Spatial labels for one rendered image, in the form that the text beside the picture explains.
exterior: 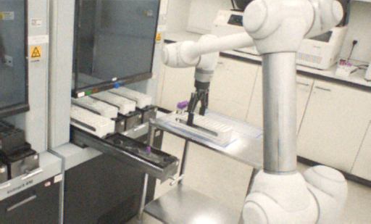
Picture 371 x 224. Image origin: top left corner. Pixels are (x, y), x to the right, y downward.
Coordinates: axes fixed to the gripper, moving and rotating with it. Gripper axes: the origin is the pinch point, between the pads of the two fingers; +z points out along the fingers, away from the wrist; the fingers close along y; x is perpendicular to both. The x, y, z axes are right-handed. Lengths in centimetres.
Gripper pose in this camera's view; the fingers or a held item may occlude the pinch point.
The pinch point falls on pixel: (196, 119)
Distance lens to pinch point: 184.3
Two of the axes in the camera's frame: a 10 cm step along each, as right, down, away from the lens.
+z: -1.0, 9.1, 4.0
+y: 6.4, -2.5, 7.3
